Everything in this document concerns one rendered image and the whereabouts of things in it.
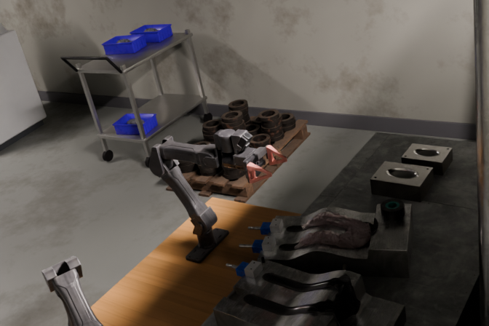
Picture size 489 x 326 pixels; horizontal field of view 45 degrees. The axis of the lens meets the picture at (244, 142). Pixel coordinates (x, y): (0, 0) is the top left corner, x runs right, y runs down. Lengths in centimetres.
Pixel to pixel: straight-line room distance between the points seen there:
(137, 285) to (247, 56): 315
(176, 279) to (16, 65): 437
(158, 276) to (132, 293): 12
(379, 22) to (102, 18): 283
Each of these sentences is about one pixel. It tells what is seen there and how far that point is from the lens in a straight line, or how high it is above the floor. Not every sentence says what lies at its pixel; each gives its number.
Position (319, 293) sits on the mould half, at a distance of 177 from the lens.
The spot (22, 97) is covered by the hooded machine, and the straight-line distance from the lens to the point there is 628.
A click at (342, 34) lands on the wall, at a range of 452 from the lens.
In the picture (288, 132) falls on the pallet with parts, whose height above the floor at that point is 13.
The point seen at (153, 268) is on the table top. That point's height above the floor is 80.
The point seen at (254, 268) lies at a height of 92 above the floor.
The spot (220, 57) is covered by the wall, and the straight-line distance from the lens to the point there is 520.
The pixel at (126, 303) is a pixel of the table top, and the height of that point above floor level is 80.
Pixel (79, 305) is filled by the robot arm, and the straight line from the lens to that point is 158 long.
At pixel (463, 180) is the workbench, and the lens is 247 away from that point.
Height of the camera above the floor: 208
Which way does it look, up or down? 25 degrees down
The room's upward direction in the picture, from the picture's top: 12 degrees counter-clockwise
